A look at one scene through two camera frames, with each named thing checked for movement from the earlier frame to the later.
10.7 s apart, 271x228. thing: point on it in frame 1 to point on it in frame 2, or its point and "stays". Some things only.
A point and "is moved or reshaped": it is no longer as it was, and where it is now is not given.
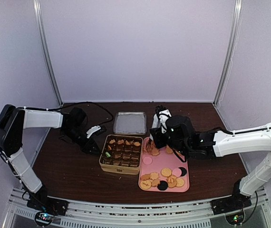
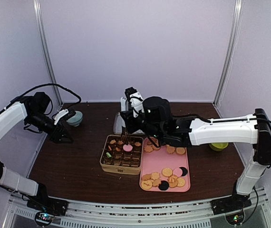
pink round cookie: x=177 y=172 stays
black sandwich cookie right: x=183 y=171 stays
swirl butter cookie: x=172 y=179 stays
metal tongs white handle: x=155 y=123 is moved or reshaped
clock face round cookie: x=145 y=185 stays
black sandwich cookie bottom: x=163 y=185 stays
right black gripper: x=158 y=142 to x=131 y=128
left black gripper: x=88 y=146 to x=55 y=135
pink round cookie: x=147 y=160 to x=127 y=147
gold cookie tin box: x=121 y=154 stays
